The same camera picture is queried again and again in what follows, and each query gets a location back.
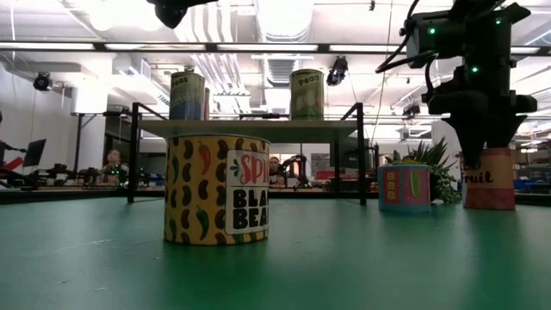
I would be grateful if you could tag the black background robot arm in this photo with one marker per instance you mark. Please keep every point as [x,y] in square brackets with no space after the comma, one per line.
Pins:
[299,165]

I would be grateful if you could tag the red orange mixed fruit can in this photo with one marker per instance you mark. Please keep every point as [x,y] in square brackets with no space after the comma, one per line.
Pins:
[490,189]

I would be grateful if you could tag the green pears can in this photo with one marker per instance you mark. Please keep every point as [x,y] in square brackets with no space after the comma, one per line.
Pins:
[306,99]

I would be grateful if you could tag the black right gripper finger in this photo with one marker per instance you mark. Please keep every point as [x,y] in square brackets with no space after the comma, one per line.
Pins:
[501,133]
[471,142]

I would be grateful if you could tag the yellow black beans can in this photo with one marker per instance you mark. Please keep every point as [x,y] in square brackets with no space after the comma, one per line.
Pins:
[202,189]

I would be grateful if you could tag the white pillar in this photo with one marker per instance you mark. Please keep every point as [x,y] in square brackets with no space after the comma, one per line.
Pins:
[447,133]

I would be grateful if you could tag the blue green peas can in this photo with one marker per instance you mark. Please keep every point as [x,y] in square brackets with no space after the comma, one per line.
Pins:
[187,99]

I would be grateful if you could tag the potted succulent plant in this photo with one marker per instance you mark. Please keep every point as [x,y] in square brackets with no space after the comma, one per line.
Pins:
[430,155]

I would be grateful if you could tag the black background table frame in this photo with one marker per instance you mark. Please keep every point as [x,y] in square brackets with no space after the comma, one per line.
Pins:
[77,146]

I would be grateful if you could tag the black ceiling spotlight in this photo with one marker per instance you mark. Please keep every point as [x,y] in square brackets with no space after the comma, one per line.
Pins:
[411,110]
[42,82]
[337,71]

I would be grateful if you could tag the blue pink corn can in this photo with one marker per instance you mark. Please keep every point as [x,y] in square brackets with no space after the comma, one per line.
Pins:
[404,189]

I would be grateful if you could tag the black overhead frame bar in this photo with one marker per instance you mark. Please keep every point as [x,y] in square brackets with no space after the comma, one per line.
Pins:
[323,48]

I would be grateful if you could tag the black computer monitor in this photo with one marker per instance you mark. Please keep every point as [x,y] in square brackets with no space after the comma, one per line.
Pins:
[34,153]

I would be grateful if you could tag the wooden shelf with black legs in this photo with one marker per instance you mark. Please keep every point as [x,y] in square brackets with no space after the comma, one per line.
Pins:
[258,129]

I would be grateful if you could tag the silver ventilation duct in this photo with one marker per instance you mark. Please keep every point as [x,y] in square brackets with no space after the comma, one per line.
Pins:
[282,71]

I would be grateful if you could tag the green table mat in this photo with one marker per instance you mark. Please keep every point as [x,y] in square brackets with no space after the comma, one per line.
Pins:
[86,258]

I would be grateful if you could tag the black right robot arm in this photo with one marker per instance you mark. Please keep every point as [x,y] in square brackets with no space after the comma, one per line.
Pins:
[482,30]

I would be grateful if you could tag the shelf of blue bins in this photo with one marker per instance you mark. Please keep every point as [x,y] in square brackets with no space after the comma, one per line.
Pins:
[531,185]

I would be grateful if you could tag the person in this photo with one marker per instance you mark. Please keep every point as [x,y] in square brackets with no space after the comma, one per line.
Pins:
[274,170]
[114,165]

